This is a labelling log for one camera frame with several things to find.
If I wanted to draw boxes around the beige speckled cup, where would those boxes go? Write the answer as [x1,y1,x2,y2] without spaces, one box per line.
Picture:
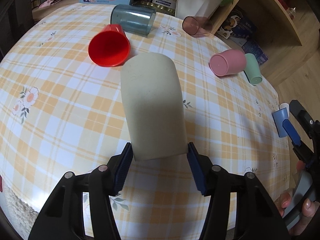
[120,53,188,161]

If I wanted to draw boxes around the small white cup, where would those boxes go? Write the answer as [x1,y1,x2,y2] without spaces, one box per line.
[279,102,290,117]

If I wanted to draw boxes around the blue cup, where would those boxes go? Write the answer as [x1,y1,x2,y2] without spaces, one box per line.
[272,109,289,138]

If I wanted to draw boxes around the mint green cup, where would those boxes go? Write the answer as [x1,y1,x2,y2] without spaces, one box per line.
[244,53,263,86]

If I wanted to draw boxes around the pink cup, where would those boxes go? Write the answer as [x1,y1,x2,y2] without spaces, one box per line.
[209,49,247,77]

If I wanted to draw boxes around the transparent maroon cup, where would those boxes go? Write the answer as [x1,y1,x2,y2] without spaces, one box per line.
[182,16,213,37]

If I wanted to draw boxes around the red plastic cup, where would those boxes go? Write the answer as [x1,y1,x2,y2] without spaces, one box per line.
[88,24,131,67]

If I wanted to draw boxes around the transparent teal cup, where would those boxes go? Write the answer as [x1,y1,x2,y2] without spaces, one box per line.
[110,4,156,37]

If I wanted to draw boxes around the right hand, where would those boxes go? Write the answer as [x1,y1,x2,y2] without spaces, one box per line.
[274,160,319,236]

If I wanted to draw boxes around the purple blue box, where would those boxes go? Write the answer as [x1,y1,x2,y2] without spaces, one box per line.
[242,40,268,66]

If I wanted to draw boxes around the wooden shelf unit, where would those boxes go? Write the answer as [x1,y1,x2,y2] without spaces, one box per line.
[211,0,319,86]

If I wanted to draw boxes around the dark illustrated snack box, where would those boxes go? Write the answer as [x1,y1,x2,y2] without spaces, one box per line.
[216,6,257,47]

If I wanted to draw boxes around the yellow plaid floral tablecloth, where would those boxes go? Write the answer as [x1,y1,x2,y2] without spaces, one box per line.
[1,3,290,239]

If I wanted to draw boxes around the white faceted flower pot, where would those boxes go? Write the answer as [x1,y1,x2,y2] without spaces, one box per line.
[175,0,223,20]

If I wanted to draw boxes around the gold patterned tin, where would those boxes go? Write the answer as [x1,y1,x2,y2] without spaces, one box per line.
[132,1,175,16]

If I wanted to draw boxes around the black chair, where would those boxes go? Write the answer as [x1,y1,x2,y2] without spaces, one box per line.
[1,0,34,60]

